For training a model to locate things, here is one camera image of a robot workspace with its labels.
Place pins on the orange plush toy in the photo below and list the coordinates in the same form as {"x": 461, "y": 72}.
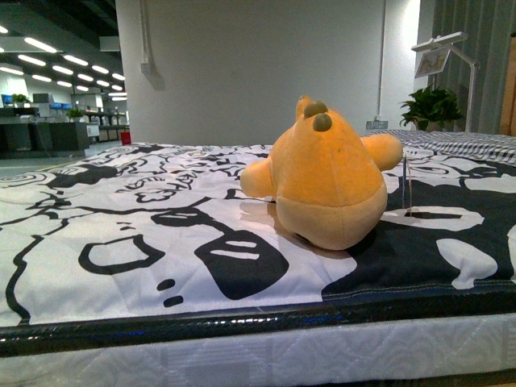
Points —
{"x": 325, "y": 179}

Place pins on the black and white bedspread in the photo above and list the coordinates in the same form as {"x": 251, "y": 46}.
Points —
{"x": 155, "y": 229}

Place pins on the red bin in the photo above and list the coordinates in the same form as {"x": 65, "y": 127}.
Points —
{"x": 125, "y": 137}

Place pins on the green potted plant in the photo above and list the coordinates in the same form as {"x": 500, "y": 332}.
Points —
{"x": 429, "y": 105}

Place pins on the framed picture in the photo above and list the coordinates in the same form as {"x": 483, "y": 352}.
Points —
{"x": 432, "y": 62}

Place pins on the checkered grey blanket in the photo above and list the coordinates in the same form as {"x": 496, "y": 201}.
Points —
{"x": 476, "y": 146}

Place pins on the white floor lamp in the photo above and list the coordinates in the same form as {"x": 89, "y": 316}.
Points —
{"x": 450, "y": 41}

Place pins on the white mattress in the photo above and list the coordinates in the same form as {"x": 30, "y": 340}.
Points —
{"x": 400, "y": 350}

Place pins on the grey curtain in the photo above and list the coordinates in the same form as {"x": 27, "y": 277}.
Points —
{"x": 488, "y": 25}

